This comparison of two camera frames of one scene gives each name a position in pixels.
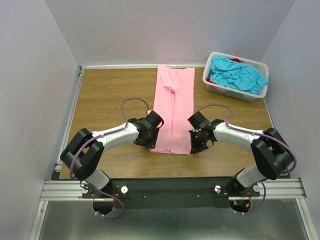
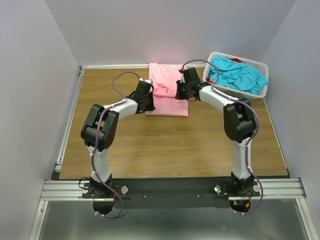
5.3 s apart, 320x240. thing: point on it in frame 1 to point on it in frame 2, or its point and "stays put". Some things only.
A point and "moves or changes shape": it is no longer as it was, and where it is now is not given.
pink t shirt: x=174 y=104 moves or changes shape
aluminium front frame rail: x=272 y=189 stays put
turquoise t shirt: x=225 y=71 stays put
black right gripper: x=194 y=147 to x=178 y=95
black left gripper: x=151 y=144 to x=151 y=106
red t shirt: x=234 y=59 stays put
